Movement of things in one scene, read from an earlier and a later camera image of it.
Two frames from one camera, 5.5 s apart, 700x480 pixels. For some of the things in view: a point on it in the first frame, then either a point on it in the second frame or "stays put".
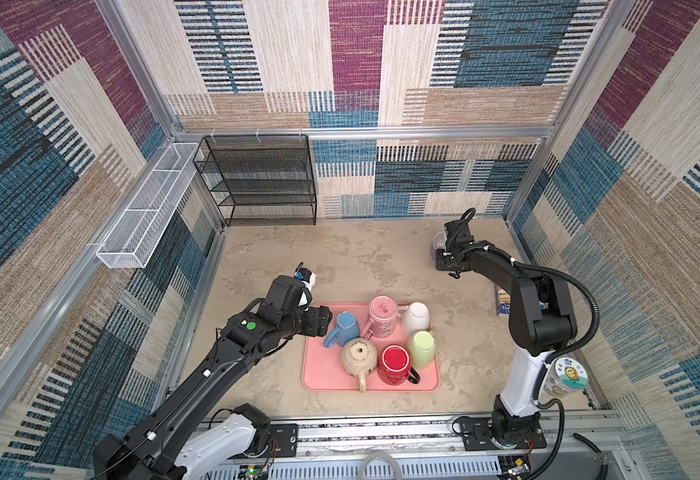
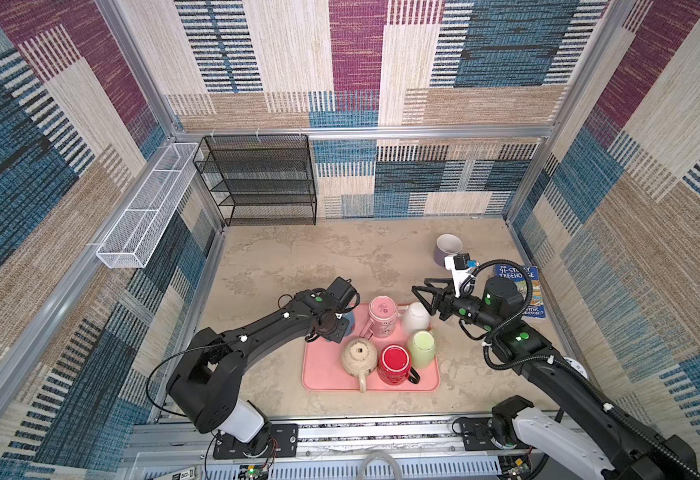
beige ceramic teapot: [359, 359] stays put
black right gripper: [440, 264] → [447, 294]
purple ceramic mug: [439, 243] stays put
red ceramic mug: [394, 366] stays put
